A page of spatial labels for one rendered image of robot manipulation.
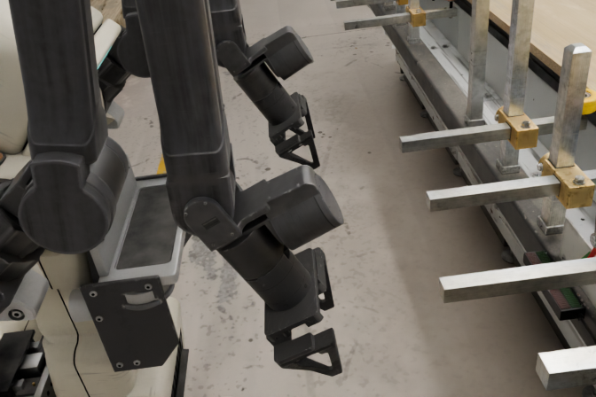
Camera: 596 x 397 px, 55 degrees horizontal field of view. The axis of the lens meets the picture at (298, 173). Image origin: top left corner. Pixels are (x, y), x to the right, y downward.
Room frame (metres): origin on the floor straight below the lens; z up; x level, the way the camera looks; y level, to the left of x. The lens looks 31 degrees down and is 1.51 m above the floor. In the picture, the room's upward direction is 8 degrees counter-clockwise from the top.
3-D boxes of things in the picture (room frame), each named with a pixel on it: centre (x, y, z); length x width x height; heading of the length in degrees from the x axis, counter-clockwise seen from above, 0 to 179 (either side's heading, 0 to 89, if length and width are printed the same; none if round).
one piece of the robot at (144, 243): (0.69, 0.25, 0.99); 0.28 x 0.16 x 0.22; 0
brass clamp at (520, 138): (1.19, -0.53, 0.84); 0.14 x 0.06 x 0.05; 0
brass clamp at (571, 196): (0.94, -0.53, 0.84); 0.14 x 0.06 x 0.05; 0
